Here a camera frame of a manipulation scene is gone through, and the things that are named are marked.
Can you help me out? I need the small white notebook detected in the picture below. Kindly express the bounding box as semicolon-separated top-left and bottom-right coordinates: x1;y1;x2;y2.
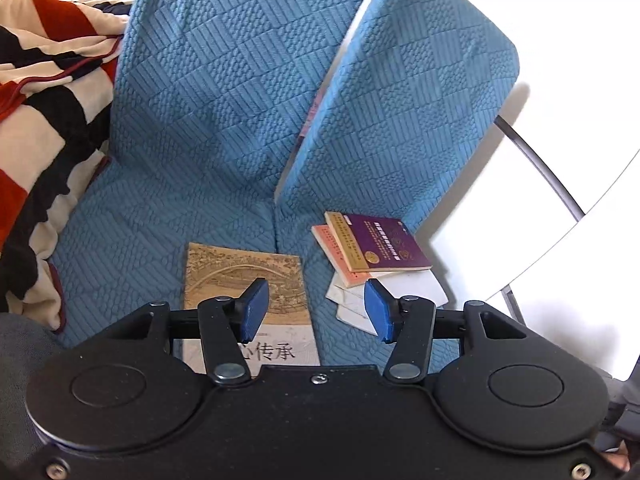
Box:
336;302;383;336

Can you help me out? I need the red black white striped blanket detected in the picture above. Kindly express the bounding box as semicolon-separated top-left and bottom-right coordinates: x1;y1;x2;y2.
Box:
0;0;138;333

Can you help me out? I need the white lined notebook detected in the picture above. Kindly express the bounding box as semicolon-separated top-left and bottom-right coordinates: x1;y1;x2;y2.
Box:
367;269;448;307

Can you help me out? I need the black cable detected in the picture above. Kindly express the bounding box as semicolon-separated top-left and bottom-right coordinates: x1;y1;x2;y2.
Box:
494;114;585;222

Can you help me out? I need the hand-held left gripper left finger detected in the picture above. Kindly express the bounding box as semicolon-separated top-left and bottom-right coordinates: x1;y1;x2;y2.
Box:
95;277;271;387

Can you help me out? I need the pink cover book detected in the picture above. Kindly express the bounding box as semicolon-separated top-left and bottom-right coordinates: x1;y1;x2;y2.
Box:
311;225;373;288

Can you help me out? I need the brown painting cover book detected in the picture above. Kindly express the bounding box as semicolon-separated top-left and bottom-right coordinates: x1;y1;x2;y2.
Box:
180;242;321;368

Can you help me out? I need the purple cover book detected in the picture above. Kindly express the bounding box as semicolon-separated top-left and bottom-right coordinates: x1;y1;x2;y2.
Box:
325;211;433;276

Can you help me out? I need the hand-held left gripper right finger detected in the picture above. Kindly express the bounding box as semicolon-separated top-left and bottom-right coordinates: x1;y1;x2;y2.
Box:
365;279;531;382

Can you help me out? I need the white table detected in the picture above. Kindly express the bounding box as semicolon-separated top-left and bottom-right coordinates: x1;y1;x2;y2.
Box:
420;150;640;381

